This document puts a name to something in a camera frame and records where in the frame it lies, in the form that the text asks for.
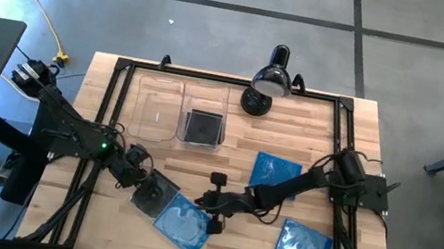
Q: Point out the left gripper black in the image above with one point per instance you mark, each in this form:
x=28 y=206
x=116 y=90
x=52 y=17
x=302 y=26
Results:
x=134 y=175

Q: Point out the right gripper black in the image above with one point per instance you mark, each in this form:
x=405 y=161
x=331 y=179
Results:
x=227 y=203

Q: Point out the blue jewel case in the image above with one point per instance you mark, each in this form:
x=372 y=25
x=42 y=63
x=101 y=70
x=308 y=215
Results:
x=182 y=226
x=303 y=248
x=273 y=167

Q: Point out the clear plastic bin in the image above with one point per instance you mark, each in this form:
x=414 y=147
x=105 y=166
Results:
x=158 y=100
x=206 y=97

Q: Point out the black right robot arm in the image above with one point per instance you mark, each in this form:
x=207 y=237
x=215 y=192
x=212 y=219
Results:
x=283 y=189

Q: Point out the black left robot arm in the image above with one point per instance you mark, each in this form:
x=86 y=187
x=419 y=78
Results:
x=69 y=117

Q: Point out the black support stand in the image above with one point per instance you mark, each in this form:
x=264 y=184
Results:
x=22 y=181

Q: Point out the black table clamp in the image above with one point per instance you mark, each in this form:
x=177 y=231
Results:
x=302 y=83
x=166 y=57

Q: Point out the black desk lamp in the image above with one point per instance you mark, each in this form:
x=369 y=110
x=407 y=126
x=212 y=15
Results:
x=272 y=81

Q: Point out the white floor scrap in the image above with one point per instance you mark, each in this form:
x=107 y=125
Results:
x=171 y=22

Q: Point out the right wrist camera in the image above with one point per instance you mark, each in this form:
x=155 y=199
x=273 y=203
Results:
x=218 y=179

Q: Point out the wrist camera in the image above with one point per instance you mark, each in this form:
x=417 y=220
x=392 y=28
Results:
x=137 y=155
x=218 y=179

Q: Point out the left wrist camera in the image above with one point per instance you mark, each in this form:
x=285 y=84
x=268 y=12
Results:
x=137 y=155

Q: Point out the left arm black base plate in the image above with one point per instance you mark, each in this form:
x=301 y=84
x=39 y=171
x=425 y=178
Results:
x=59 y=149

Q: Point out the black aluminium table frame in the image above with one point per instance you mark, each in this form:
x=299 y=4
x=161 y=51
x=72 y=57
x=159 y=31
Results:
x=212 y=76

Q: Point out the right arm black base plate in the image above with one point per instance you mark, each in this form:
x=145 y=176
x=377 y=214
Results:
x=375 y=193

